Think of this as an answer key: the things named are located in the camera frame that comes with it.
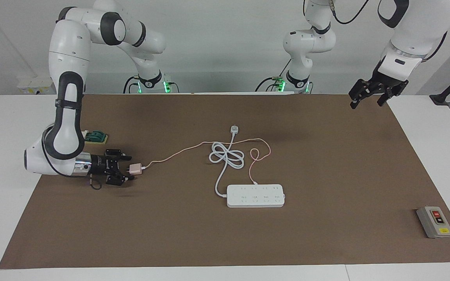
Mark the white box yellow label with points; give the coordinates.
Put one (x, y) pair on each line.
(33, 88)

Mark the pink charger adapter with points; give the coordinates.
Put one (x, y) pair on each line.
(135, 169)

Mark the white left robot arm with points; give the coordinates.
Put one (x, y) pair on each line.
(420, 27)

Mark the brown table mat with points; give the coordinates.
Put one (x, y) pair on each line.
(326, 234)

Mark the white power strip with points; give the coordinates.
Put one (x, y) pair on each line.
(256, 196)

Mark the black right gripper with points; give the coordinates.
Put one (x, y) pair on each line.
(99, 166)

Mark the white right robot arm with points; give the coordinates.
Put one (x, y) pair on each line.
(68, 50)

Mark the grey on-off switch box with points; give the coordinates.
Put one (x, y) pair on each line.
(435, 222)

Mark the green knife switch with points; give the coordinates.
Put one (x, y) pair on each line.
(97, 137)

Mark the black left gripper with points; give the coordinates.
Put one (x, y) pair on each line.
(385, 82)

